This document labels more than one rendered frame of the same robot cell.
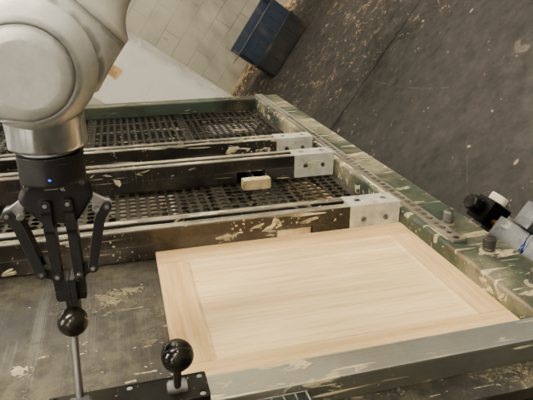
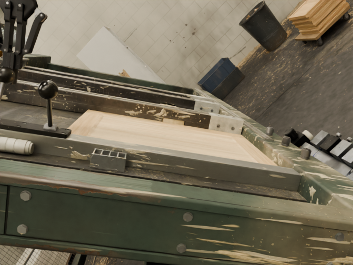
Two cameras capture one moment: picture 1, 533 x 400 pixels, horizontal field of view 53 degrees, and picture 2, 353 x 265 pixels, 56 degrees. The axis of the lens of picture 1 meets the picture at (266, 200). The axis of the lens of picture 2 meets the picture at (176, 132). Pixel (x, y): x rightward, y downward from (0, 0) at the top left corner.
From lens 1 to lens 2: 0.39 m
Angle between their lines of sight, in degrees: 12
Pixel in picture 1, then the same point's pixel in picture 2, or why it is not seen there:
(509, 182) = not seen: hidden behind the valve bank
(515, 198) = not seen: hidden behind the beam
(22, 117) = not seen: outside the picture
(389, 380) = (182, 167)
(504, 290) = (282, 157)
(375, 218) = (226, 128)
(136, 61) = (139, 74)
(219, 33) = (194, 74)
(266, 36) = (219, 78)
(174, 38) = (167, 71)
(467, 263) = (267, 146)
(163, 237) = (94, 102)
